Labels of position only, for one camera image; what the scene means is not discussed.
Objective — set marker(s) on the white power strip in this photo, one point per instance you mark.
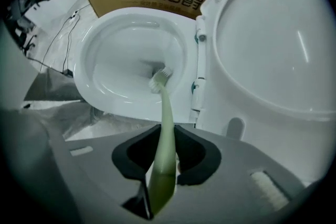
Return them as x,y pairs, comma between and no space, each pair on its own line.
74,16

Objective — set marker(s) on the person's grey trousers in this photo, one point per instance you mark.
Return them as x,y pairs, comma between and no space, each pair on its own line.
52,86

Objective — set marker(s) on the white ceramic toilet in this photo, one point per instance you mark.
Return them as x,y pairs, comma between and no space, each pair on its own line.
262,47

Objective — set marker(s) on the pale green toilet brush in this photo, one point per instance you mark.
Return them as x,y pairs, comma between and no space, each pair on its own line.
165,144

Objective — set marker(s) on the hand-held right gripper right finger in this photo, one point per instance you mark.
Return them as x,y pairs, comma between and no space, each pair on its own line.
236,178

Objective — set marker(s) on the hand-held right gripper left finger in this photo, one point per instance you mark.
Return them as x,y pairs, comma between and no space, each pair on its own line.
105,160

